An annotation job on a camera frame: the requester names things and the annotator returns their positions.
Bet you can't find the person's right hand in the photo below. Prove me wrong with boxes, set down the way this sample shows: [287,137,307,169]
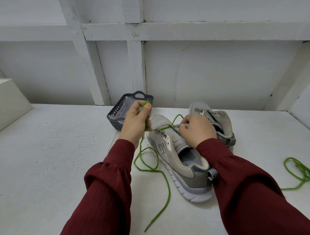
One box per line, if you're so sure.
[179,114,218,149]

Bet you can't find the person's left hand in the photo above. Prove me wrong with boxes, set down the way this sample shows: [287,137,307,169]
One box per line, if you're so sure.
[119,100,153,149]

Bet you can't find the grey mesh shoe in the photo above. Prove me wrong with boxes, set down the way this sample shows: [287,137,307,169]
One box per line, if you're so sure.
[189,101,237,147]
[146,114,219,203]

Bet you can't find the green shoelace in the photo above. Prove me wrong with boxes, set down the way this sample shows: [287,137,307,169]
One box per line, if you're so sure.
[133,100,185,232]
[281,157,310,191]

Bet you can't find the person's left forearm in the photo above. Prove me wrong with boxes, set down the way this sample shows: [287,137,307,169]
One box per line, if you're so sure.
[60,139,136,235]

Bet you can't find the person's right forearm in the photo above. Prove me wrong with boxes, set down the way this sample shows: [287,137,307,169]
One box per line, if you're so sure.
[196,138,310,235]

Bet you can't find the clear plastic bag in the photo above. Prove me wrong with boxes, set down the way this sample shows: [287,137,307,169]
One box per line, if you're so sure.
[116,97,146,123]

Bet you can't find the dark plastic lattice basket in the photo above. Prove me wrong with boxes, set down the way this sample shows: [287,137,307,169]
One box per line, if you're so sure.
[107,91,154,131]

